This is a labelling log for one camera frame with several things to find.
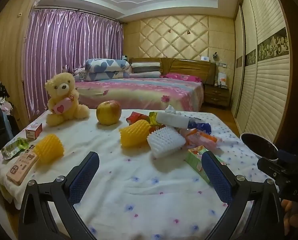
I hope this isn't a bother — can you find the red yellow apple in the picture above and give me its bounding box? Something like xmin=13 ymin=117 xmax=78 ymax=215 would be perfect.
xmin=96 ymin=100 xmax=122 ymax=125

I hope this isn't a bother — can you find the pink flat box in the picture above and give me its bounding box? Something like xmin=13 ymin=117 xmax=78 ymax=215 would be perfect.
xmin=6 ymin=152 xmax=39 ymax=186

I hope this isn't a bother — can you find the red foil wrapper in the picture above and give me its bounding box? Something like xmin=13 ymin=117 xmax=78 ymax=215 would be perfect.
xmin=126 ymin=111 xmax=151 ymax=126

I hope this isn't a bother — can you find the white foam fruit net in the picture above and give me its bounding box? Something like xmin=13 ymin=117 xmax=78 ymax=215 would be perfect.
xmin=146 ymin=126 xmax=186 ymax=158

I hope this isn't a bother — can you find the grey white striped folded blanket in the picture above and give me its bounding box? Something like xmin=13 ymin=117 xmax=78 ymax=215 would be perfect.
xmin=130 ymin=62 xmax=162 ymax=78

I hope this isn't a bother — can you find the bed with pink floral sheet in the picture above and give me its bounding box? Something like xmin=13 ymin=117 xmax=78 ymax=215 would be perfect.
xmin=74 ymin=76 xmax=204 ymax=110

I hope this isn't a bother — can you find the purple curtain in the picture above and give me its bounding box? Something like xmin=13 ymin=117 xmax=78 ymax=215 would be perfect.
xmin=21 ymin=9 xmax=124 ymax=123

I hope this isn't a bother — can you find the white floral tablecloth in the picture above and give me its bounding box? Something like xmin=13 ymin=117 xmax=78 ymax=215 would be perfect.
xmin=0 ymin=109 xmax=279 ymax=240

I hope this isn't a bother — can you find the louvred sliding door wardrobe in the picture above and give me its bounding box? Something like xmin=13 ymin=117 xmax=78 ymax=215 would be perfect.
xmin=230 ymin=0 xmax=297 ymax=153

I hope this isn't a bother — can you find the wooden headboard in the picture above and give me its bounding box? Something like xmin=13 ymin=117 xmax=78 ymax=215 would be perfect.
xmin=129 ymin=57 xmax=216 ymax=84

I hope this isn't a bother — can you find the white orange box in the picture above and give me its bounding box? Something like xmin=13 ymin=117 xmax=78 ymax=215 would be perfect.
xmin=216 ymin=72 xmax=228 ymax=87

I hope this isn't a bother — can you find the green printed carton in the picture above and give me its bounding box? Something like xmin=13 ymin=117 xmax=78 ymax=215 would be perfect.
xmin=185 ymin=146 xmax=227 ymax=183

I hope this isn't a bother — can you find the printed tissue pack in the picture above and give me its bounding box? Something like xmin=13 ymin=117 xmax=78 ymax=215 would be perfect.
xmin=155 ymin=105 xmax=197 ymax=128

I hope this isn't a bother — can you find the yellow foam fruit net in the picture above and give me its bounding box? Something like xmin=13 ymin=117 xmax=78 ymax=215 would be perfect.
xmin=119 ymin=120 xmax=152 ymax=148
xmin=33 ymin=134 xmax=65 ymax=167

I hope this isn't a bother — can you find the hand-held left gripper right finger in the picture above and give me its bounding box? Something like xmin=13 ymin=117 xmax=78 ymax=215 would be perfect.
xmin=201 ymin=151 xmax=285 ymax=240

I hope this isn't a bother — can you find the green clear packet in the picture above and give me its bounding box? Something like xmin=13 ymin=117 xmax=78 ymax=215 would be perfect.
xmin=1 ymin=137 xmax=29 ymax=160

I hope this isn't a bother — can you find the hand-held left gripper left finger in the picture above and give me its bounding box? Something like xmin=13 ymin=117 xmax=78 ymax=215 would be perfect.
xmin=18 ymin=151 xmax=100 ymax=240

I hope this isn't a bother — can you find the heart print folded quilt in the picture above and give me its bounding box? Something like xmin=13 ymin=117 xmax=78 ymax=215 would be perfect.
xmin=85 ymin=58 xmax=131 ymax=73
xmin=85 ymin=70 xmax=129 ymax=81

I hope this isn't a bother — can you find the cream teddy bear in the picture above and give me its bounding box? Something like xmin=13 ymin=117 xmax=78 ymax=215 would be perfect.
xmin=44 ymin=72 xmax=90 ymax=127

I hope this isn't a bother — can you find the orange plastic wrapper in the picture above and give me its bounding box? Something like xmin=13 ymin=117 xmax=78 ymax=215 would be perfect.
xmin=184 ymin=128 xmax=218 ymax=143

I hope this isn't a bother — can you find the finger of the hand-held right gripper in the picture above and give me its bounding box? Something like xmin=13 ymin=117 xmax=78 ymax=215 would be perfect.
xmin=257 ymin=156 xmax=281 ymax=179
xmin=276 ymin=149 xmax=298 ymax=165

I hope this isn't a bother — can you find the small red white box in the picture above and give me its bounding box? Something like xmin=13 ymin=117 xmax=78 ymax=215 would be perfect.
xmin=25 ymin=123 xmax=43 ymax=140

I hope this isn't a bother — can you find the tall wooden cabinet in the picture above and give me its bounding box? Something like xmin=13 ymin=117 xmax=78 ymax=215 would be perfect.
xmin=0 ymin=0 xmax=37 ymax=128

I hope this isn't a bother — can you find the pink pillow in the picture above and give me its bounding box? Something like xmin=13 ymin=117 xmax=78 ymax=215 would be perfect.
xmin=166 ymin=72 xmax=203 ymax=82

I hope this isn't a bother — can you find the blue plastic wrapper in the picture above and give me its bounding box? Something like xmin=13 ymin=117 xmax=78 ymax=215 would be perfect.
xmin=188 ymin=116 xmax=212 ymax=134

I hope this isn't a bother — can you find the person's right hand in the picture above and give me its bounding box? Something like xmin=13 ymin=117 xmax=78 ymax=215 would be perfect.
xmin=282 ymin=199 xmax=298 ymax=235

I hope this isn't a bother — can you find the grey plush toy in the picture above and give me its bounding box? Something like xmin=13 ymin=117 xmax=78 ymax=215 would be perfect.
xmin=73 ymin=67 xmax=87 ymax=82

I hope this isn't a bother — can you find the wooden nightstand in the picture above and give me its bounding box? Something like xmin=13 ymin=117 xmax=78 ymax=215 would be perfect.
xmin=204 ymin=83 xmax=231 ymax=109

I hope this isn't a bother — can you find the yellow foil wrapper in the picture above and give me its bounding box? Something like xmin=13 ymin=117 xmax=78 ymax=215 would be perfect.
xmin=149 ymin=112 xmax=162 ymax=133

